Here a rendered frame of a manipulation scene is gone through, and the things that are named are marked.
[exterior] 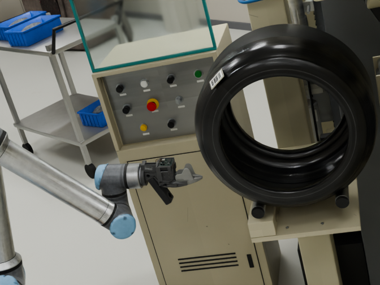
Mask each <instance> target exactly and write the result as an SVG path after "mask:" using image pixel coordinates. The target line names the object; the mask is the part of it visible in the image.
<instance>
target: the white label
mask: <svg viewBox="0 0 380 285"><path fill-rule="evenodd" d="M223 77H224V74H223V71H222V69H220V70H219V72H218V73H217V74H216V75H215V76H214V77H213V78H212V79H211V80H210V81H209V83H210V87H211V89H213V88H214V87H215V86H216V85H217V84H218V83H219V82H220V81H221V80H222V78H223Z"/></svg>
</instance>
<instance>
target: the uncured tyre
mask: <svg viewBox="0 0 380 285"><path fill-rule="evenodd" d="M220 69H222V71H223V74H224V77H223V78H222V80H221V81H220V82H219V83H218V84H217V85H216V86H215V87H214V88H213V89H211V87H210V83H209V81H210V80H211V79H212V78H213V77H214V76H215V75H216V74H217V73H218V72H219V70H220ZM279 76H286V77H295V78H299V79H303V80H306V81H309V82H311V83H313V84H315V85H317V86H319V87H321V88H322V89H324V90H325V91H326V92H327V93H329V94H330V95H331V96H332V97H333V98H334V99H335V101H336V102H337V103H338V104H339V106H340V107H341V109H342V110H343V112H344V113H343V116H342V118H341V120H340V122H339V123H338V125H337V126H336V128H335V129H334V130H333V131H332V133H330V134H329V135H328V136H327V137H325V138H324V139H323V140H321V141H320V142H318V143H316V144H314V145H311V146H308V147H306V148H301V149H292V150H285V149H277V148H272V147H269V146H267V145H264V144H262V143H260V142H258V141H256V140H255V139H253V138H252V137H250V136H249V135H248V134H247V133H246V132H245V131H244V130H243V129H242V128H241V126H240V124H239V123H238V122H237V120H236V118H235V116H234V113H233V110H232V106H231V99H232V98H233V97H234V96H235V95H236V94H237V93H238V92H239V91H241V90H242V89H243V88H245V87H246V86H248V85H250V84H252V83H254V82H256V81H259V80H262V79H266V78H270V77H279ZM377 130H378V118H377V109H376V105H375V99H374V92H373V87H372V82H371V80H370V77H369V75H368V72H367V70H366V69H365V67H364V65H363V63H362V62H361V61H360V59H359V58H358V56H357V55H356V54H355V53H354V52H353V51H352V50H351V49H350V48H349V47H348V46H347V45H346V44H344V43H343V42H341V41H340V40H339V39H337V38H336V37H334V36H332V35H330V34H328V33H326V32H324V31H322V30H319V29H317V28H313V27H309V26H306V25H300V24H276V25H270V26H267V27H262V28H259V29H256V30H253V31H251V32H249V33H246V34H245V35H243V36H241V37H239V38H238V39H236V40H235V41H234V42H232V43H231V44H229V45H228V47H226V48H225V49H224V50H223V51H222V52H221V53H220V55H219V56H218V57H217V58H216V60H215V61H214V63H213V64H212V66H211V68H210V70H209V72H208V75H207V77H206V79H205V82H204V84H203V86H202V89H201V92H200V94H199V97H198V100H197V104H196V109H195V132H196V138H197V142H198V146H199V148H200V151H201V154H202V156H203V158H204V160H205V162H206V164H207V165H208V167H209V168H210V169H211V171H212V172H213V174H214V175H215V176H216V177H217V178H218V179H219V180H220V181H221V182H222V183H223V184H224V185H225V186H227V187H228V188H229V189H230V190H232V191H234V192H235V193H237V194H239V195H240V196H242V197H244V198H247V199H249V200H251V201H254V202H257V203H259V204H264V205H269V206H276V207H284V208H291V207H299V206H306V205H311V204H315V203H318V202H321V201H323V200H326V199H328V198H330V197H332V196H334V195H336V194H337V193H339V192H340V191H342V190H343V189H345V188H346V187H347V186H349V185H350V184H351V183H352V182H353V181H354V180H355V179H356V178H357V177H358V175H359V174H360V172H361V171H362V170H363V168H364V167H365V165H366V163H367V161H368V160H369V158H370V156H371V154H372V151H373V149H374V145H375V141H376V138H377Z"/></svg>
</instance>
